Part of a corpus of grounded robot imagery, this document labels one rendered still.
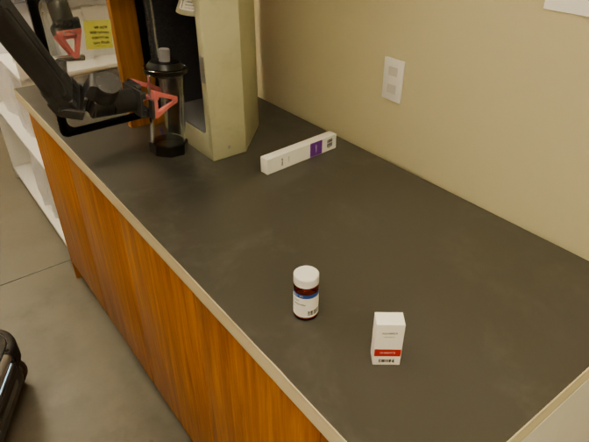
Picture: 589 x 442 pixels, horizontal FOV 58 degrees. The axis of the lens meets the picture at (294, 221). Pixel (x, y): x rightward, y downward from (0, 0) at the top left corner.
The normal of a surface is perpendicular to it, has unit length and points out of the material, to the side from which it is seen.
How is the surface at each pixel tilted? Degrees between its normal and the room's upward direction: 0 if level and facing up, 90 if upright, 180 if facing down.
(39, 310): 0
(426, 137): 90
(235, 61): 90
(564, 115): 90
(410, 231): 0
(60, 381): 0
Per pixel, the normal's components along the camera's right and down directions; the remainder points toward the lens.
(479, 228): 0.00, -0.84
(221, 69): 0.61, 0.43
